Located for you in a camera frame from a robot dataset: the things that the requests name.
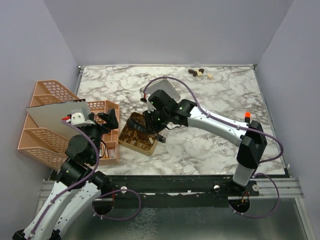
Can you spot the white board sheet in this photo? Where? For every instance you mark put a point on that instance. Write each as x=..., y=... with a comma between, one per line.
x=50, y=116

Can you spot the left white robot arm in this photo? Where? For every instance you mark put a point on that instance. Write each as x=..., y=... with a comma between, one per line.
x=78, y=182

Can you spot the black mounting rail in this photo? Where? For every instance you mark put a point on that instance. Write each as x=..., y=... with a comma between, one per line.
x=170, y=191

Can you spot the peach mesh file rack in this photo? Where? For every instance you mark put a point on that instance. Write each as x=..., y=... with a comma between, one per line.
x=44, y=138

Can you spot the gold chocolate box tray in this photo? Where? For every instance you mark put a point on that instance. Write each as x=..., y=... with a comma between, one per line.
x=135, y=140

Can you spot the silver tin lid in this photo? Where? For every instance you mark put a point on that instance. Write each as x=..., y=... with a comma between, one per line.
x=160, y=84

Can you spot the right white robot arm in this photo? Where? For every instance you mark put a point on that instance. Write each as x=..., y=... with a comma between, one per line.
x=251, y=145

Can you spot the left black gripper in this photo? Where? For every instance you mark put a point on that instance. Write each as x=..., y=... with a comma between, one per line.
x=109, y=117

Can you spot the peach desk organizer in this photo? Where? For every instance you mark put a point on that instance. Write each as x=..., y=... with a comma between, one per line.
x=109, y=148

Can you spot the black metal tongs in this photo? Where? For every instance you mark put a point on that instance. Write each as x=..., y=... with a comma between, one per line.
x=134, y=125

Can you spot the white square chocolate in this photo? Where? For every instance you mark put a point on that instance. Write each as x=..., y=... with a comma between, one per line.
x=199, y=73

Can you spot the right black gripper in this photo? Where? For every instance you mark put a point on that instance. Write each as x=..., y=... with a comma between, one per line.
x=150, y=127

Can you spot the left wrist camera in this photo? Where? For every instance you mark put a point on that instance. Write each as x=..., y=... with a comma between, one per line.
x=80, y=118

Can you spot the white chocolate bottom row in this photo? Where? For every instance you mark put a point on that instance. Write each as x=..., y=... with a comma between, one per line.
x=150, y=140

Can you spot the orange black marker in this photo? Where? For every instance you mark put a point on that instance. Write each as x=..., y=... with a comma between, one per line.
x=247, y=118

